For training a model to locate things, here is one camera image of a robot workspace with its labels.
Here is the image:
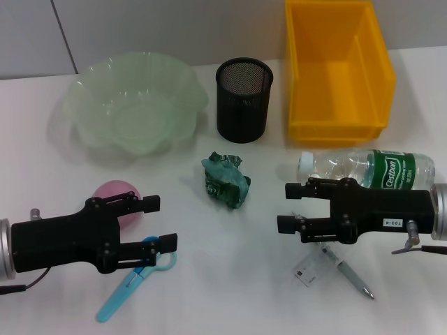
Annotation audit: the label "black mesh pen holder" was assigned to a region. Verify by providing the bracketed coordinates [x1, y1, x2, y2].
[215, 57, 274, 143]

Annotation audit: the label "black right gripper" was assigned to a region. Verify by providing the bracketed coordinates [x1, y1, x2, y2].
[277, 177, 436, 245]

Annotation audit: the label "silver ballpoint pen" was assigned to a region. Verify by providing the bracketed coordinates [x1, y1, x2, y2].
[289, 211, 375, 300]

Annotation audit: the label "clear green-label water bottle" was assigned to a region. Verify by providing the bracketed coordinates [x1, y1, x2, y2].
[298, 148, 437, 192]

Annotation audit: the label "pink peach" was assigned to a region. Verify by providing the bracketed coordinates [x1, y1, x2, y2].
[94, 179, 142, 232]

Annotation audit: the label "yellow plastic bin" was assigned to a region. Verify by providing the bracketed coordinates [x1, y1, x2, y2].
[284, 0, 397, 147]

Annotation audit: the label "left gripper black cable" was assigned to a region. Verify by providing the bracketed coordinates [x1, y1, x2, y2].
[0, 208, 50, 296]

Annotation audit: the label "green plastic wrapper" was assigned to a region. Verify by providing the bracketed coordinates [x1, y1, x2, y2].
[200, 151, 252, 211]

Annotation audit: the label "blue scissors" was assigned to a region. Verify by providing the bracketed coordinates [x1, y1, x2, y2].
[96, 236, 178, 322]

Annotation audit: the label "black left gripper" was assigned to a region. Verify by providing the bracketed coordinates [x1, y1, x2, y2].
[10, 193, 162, 274]

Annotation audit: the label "transparent plastic ruler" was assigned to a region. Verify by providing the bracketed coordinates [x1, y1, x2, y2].
[292, 250, 337, 289]

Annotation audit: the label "pale green glass fruit plate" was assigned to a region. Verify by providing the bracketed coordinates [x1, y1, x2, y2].
[59, 50, 210, 163]

